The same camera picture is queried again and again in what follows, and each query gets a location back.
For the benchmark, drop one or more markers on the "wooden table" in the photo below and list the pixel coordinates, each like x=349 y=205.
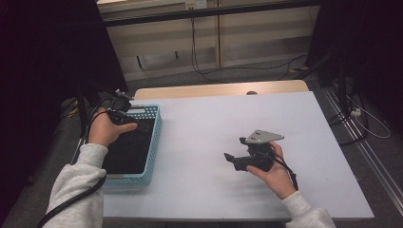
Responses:
x=206 y=89

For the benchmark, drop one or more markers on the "white wall socket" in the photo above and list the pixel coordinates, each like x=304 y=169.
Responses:
x=196 y=4

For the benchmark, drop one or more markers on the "white power plug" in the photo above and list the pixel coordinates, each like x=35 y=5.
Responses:
x=356 y=112

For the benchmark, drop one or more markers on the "wide black curtain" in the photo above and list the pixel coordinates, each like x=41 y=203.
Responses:
x=38 y=63

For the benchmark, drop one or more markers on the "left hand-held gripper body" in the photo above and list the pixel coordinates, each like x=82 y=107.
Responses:
x=119 y=106

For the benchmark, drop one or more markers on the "beige wooden cabinet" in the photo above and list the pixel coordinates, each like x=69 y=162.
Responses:
x=259 y=38

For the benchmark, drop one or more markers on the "person's right hand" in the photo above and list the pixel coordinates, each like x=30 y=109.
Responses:
x=277 y=180

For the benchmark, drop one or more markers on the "person's left hand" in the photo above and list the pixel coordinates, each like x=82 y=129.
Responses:
x=106 y=129

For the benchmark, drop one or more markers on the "light blue plastic basket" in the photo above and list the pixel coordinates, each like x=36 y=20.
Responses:
x=155 y=145

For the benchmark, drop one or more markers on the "narrow black curtain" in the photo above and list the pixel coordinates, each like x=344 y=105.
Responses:
x=374 y=47

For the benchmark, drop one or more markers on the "black tripod stand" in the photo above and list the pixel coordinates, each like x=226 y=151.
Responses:
x=81 y=109

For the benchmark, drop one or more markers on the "black horizontal bar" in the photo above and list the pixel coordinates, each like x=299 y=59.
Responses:
x=206 y=12

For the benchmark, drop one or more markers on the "black upright stand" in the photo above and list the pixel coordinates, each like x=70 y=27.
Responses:
x=341 y=82

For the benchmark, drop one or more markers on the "long metal floor rail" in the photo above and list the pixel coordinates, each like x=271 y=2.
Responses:
x=374 y=161

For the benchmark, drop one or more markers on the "short metal floor rail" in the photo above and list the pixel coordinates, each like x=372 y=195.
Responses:
x=80 y=142

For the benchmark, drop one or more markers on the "black pants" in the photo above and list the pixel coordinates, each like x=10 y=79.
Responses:
x=130 y=152

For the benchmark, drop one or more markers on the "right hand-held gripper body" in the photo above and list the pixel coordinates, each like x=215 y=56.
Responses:
x=258 y=155

